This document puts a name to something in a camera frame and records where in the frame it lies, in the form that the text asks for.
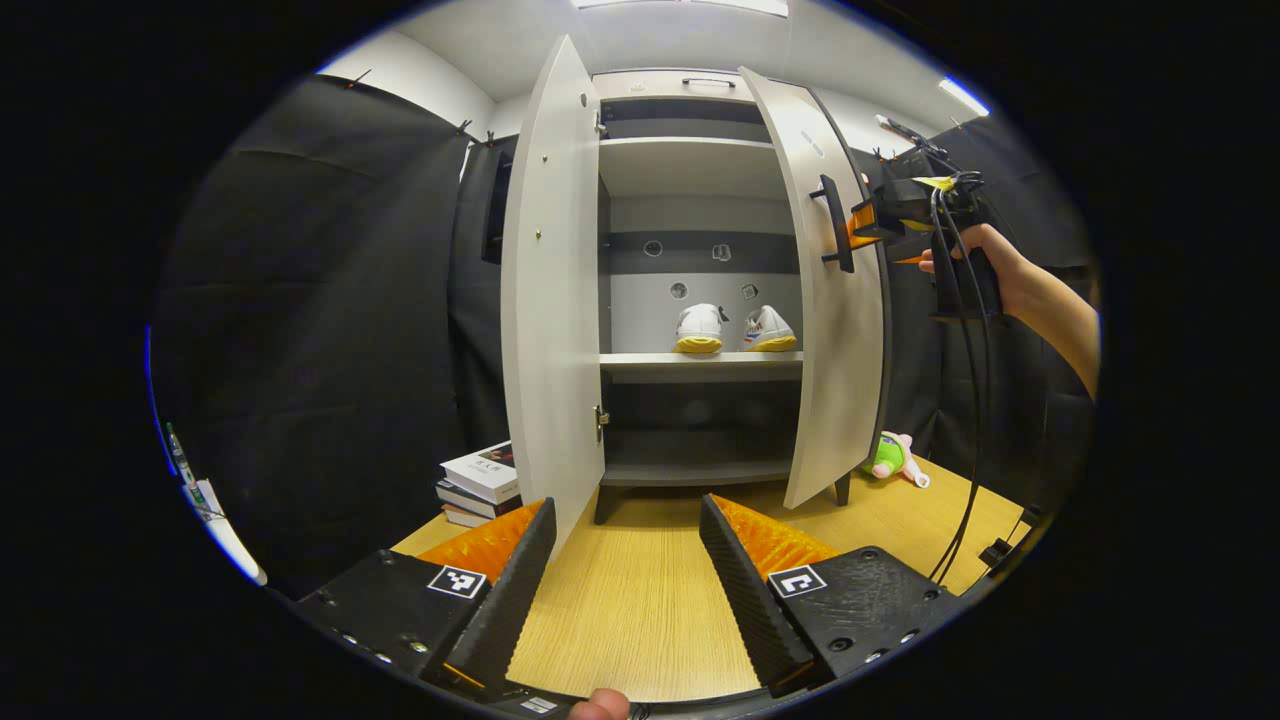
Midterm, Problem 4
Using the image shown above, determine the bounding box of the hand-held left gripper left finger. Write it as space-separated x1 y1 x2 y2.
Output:
296 496 559 692

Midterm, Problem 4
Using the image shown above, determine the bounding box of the white shoe cabinet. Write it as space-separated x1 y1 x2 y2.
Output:
500 35 891 561

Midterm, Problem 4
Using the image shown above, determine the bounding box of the white canvas shoe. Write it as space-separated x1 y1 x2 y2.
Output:
672 303 726 354
742 305 799 353

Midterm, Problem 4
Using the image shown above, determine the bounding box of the white shoe cabinet door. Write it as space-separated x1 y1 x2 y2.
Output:
500 35 608 561
738 66 889 511

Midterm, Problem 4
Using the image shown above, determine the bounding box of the ceiling light panel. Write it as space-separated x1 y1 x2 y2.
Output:
938 77 991 118

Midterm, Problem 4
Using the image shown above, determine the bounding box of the dark cover book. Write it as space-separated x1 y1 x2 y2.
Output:
435 480 521 518

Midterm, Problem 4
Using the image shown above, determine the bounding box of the white cover book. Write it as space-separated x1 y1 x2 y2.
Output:
440 440 523 504

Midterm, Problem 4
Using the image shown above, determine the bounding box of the black door handle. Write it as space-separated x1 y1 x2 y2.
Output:
808 175 857 274

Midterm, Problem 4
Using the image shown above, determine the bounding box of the green and pink plush toy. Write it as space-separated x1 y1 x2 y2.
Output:
862 430 931 489

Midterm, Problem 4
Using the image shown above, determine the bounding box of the black cable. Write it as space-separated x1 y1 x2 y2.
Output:
928 185 986 586
940 175 999 586

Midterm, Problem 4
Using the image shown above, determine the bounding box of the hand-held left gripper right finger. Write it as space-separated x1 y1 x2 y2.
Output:
697 492 967 699

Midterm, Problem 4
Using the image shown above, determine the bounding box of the white cabinet drawer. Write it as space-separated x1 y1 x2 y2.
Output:
592 68 766 101

